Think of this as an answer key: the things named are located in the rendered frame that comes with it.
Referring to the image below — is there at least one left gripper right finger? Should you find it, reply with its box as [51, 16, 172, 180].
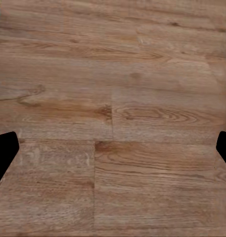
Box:
[216, 131, 226, 162]

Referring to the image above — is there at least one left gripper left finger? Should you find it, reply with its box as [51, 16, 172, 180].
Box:
[0, 131, 19, 180]

